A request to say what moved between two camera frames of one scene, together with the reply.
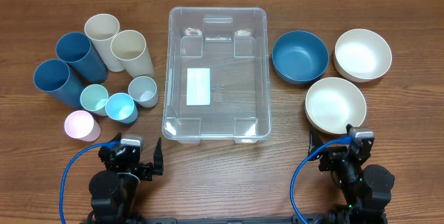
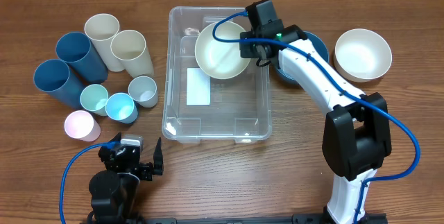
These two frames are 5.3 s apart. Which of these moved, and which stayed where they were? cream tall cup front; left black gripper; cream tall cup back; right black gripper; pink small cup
Moved: right black gripper
Stayed: pink small cup; left black gripper; cream tall cup front; cream tall cup back
